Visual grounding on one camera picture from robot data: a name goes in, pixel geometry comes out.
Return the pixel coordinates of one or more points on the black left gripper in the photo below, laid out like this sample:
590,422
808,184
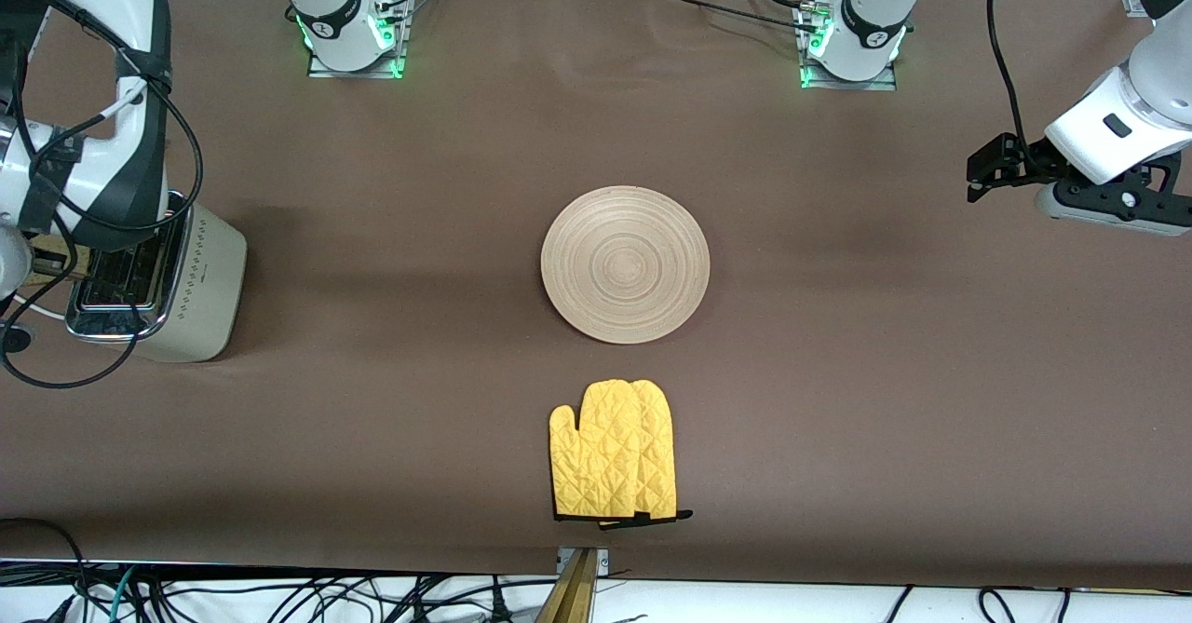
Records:
1032,163

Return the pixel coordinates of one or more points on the aluminium profile rail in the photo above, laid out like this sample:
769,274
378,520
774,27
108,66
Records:
570,595

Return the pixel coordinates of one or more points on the cream and chrome toaster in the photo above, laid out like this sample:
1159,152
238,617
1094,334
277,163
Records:
200,288

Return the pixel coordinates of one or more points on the round wooden plate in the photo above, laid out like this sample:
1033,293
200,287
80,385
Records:
652,260

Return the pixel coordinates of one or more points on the yellow quilted oven mitt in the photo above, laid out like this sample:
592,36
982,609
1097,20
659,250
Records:
610,446

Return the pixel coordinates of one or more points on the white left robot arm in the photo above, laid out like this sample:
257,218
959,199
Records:
875,8

